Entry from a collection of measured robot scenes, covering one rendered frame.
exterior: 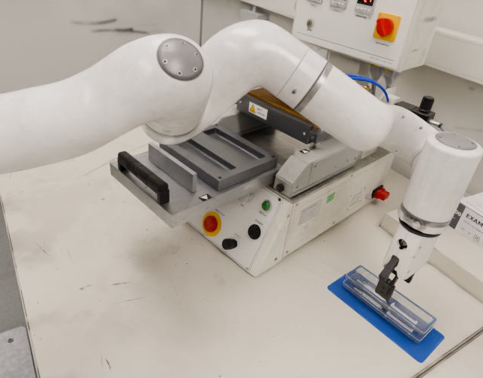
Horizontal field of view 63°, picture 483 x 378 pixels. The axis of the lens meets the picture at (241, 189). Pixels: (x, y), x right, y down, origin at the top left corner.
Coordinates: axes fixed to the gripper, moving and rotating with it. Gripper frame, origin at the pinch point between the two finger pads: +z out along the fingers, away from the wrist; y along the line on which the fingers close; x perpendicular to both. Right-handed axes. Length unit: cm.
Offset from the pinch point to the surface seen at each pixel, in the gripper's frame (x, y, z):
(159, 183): 32, -34, -18
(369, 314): 1.0, -3.6, 8.1
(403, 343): -7.2, -3.9, 8.1
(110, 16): 189, 30, -11
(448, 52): 27, 54, -33
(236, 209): 34.4, -12.9, -2.0
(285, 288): 16.4, -12.9, 8.1
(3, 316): 115, -59, 83
